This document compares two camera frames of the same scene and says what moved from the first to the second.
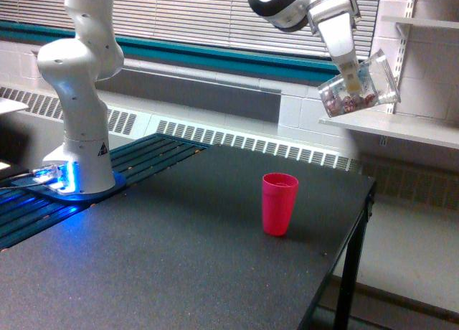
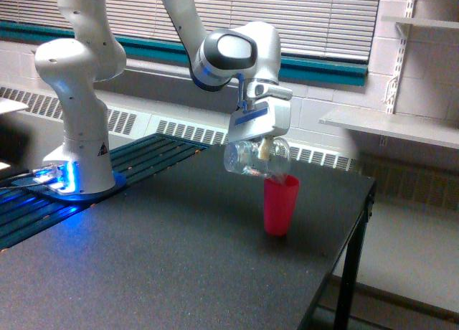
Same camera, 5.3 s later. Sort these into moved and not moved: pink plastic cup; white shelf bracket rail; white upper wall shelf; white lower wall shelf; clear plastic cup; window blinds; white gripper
Moved: white gripper; clear plastic cup
Not moved: white lower wall shelf; window blinds; white upper wall shelf; pink plastic cup; white shelf bracket rail
